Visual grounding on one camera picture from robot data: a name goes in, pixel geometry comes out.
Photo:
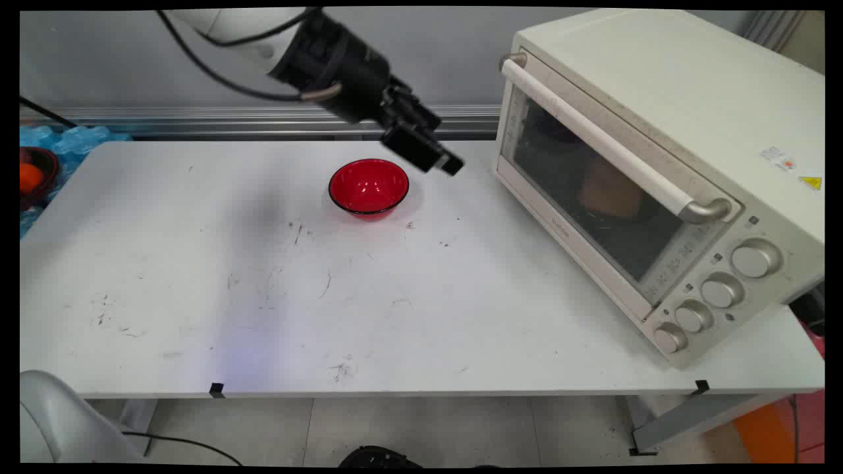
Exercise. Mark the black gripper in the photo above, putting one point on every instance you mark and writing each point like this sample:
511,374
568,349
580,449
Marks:
336,66

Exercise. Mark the red bowl with black rim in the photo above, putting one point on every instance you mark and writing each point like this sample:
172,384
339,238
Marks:
367,187

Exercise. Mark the brown bread slice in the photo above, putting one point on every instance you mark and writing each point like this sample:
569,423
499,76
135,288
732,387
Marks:
609,191

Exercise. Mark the cream toaster oven body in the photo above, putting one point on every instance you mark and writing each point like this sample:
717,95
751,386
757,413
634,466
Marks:
691,85

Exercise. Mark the small silver oven knob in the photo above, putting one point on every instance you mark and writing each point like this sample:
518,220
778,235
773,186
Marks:
669,338

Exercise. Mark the black object on floor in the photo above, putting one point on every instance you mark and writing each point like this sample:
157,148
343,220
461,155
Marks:
379,457

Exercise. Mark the blue plastic bottle pack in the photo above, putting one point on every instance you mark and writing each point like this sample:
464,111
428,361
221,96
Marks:
79,139

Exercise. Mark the large silver oven knob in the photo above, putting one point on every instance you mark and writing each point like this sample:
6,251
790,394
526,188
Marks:
754,259

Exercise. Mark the grey curtain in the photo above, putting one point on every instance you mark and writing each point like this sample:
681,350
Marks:
774,29

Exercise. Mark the dark red bowl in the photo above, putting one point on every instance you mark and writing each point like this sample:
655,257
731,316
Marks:
47,172

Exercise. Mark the black tape mark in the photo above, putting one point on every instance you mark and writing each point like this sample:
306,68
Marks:
702,387

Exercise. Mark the orange fruit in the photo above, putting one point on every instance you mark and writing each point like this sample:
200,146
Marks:
29,178

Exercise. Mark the yellow warning sticker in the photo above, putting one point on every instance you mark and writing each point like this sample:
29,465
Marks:
811,182

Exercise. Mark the grey table leg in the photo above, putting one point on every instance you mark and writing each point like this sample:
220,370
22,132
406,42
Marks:
138,421
698,418

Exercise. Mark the grey white chair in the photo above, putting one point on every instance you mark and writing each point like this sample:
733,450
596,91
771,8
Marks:
59,421

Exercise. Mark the orange box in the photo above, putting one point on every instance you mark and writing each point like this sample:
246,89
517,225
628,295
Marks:
764,434

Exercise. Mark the pink red crate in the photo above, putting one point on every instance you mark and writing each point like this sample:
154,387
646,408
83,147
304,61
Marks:
811,428

